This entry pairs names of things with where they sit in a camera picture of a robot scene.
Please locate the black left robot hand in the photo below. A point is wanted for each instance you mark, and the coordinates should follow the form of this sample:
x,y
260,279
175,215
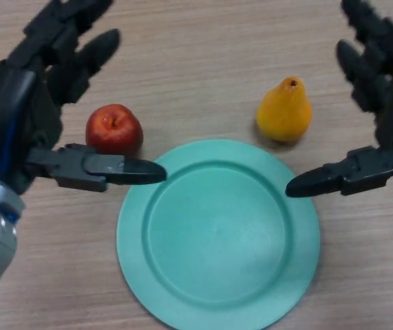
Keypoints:
x,y
3,117

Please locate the red apple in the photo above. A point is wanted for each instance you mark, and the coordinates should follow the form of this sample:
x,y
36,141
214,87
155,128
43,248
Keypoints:
x,y
113,129

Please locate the yellow pear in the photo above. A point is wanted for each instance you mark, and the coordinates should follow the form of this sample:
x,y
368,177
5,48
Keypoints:
x,y
284,113

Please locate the green round plate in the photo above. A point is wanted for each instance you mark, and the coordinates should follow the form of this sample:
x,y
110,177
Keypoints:
x,y
217,237

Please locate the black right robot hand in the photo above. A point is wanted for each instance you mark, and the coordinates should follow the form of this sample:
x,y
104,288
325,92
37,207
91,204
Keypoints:
x,y
392,103

